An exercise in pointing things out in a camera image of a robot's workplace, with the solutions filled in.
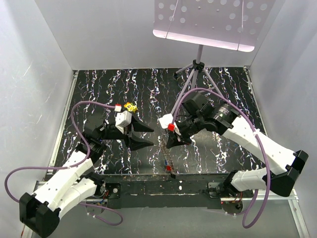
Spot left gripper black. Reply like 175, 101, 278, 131
99, 113, 154, 149

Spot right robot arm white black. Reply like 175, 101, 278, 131
159, 93, 309, 197

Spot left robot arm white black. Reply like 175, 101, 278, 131
19, 111, 154, 238

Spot yellow owl number block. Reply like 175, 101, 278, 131
124, 102, 138, 113

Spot lilac music stand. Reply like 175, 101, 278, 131
152, 0, 276, 112

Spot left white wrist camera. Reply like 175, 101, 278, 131
115, 111, 132, 134

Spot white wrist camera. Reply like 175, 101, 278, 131
158, 114, 181, 135
115, 111, 132, 134

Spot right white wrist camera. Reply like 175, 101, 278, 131
158, 114, 181, 135

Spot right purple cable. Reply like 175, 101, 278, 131
173, 88, 270, 229

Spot purple cable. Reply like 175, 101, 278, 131
173, 88, 270, 229
4, 101, 124, 226

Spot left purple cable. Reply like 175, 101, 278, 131
4, 101, 124, 226

